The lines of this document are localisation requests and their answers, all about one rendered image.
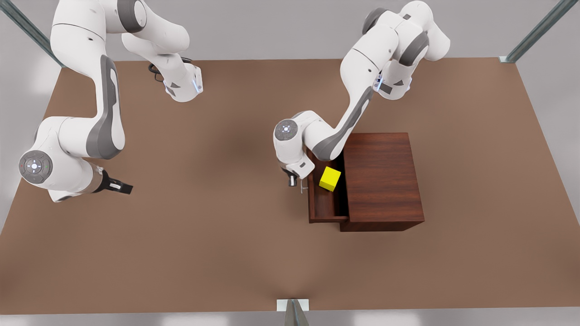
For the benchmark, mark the dark wooden drawer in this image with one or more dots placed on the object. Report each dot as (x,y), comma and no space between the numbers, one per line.
(324,203)

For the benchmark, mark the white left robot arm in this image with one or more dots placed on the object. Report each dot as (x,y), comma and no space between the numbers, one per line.
(362,68)

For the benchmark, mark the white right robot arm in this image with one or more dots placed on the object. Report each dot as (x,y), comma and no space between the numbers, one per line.
(81,43)

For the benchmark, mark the yellow cube block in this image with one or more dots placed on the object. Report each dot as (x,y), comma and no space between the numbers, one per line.
(330,179)

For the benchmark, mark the dark wooden cabinet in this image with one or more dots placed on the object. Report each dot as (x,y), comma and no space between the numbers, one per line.
(383,181)

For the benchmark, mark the silver frame post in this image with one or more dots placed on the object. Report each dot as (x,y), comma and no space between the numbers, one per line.
(537,31)
(31,31)
(294,312)

